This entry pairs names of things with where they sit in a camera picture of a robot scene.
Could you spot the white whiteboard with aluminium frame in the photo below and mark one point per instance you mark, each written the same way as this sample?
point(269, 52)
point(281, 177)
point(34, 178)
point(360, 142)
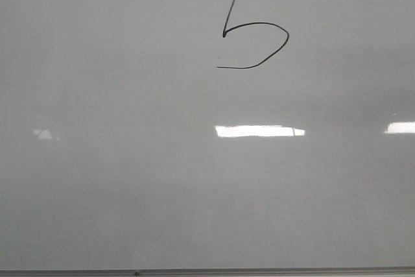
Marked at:
point(187, 134)

